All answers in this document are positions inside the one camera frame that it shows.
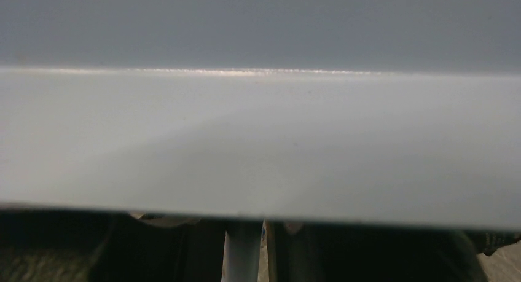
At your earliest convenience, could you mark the light blue music stand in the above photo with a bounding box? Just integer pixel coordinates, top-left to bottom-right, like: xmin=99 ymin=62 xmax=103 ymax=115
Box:
xmin=0 ymin=66 xmax=521 ymax=282

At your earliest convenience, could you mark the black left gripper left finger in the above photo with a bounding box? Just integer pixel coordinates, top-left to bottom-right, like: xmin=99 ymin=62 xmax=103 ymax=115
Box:
xmin=1 ymin=210 xmax=225 ymax=281

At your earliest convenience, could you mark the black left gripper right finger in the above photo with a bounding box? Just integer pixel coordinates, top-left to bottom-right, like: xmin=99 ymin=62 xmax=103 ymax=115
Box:
xmin=266 ymin=221 xmax=488 ymax=281

